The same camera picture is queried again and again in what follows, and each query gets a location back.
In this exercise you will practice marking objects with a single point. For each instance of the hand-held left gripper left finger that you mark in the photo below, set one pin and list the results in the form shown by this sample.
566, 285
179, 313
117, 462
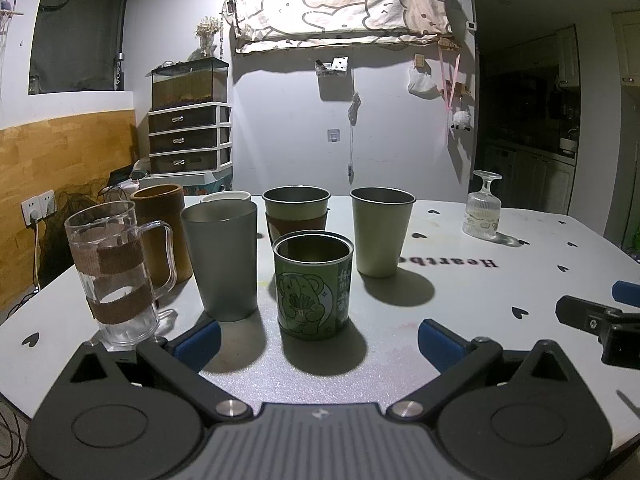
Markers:
199, 344

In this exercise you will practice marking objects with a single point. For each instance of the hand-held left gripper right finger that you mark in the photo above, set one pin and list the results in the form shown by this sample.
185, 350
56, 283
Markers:
440, 346

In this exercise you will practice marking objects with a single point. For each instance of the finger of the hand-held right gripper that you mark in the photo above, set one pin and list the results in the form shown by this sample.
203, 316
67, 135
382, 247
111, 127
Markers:
627, 293
590, 317

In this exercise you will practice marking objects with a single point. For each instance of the ribbed glass goblet cup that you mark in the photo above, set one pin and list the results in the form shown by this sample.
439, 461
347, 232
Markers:
482, 215

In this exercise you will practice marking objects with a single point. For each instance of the grey metal cup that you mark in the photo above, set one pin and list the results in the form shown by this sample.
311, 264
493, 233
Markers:
225, 260

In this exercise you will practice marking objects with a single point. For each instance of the green printed tin cup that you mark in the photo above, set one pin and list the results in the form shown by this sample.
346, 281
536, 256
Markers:
310, 302

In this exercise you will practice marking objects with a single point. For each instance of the pale metal cup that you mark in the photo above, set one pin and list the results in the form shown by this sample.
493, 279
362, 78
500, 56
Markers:
381, 235

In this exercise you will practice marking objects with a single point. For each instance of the brown bamboo cup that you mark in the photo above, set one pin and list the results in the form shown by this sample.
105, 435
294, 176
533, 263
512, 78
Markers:
160, 205

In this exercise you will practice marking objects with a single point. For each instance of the white cup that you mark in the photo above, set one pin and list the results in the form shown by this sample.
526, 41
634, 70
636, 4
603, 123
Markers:
225, 196

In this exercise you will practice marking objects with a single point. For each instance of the metal cup with brown sleeve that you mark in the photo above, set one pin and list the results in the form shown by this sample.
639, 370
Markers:
296, 221

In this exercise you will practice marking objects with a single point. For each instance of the glass mug with brown bands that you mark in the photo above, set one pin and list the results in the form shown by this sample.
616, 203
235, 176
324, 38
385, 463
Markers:
115, 265

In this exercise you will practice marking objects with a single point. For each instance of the lower kitchen cabinet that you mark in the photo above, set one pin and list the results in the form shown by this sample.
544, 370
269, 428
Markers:
530, 180

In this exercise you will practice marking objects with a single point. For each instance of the plastic drawer unit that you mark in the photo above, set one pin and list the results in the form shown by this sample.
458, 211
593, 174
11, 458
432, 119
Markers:
190, 141

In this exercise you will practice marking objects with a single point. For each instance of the sheep plush toy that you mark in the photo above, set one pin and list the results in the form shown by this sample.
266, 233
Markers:
462, 120

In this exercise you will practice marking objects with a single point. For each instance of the white upper kitchen cabinet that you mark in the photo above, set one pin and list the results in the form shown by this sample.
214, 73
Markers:
570, 55

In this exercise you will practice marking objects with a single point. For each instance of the pink sticks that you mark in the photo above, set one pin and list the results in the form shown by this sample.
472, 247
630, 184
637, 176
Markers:
451, 95

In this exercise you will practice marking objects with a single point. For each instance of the glass fish tank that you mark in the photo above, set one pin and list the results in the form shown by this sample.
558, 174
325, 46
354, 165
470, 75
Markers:
190, 87

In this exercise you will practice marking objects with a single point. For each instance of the white hanging pouch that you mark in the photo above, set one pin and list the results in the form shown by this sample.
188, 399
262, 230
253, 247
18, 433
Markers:
422, 84

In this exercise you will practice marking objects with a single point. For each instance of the dried flower bouquet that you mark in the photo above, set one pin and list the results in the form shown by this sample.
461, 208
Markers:
206, 35

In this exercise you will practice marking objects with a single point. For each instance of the dark window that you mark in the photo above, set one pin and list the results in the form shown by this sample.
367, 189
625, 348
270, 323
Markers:
75, 30

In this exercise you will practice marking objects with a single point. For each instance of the white wall socket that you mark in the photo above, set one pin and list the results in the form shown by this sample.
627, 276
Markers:
41, 204

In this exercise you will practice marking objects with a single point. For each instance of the white wall hook plate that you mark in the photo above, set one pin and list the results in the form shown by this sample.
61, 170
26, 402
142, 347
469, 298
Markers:
333, 135

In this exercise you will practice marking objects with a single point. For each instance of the clear wall shelf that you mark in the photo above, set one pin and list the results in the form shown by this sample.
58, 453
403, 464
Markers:
331, 67

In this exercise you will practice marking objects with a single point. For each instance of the printed cloth on wall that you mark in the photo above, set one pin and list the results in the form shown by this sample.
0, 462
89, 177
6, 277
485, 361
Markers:
340, 5

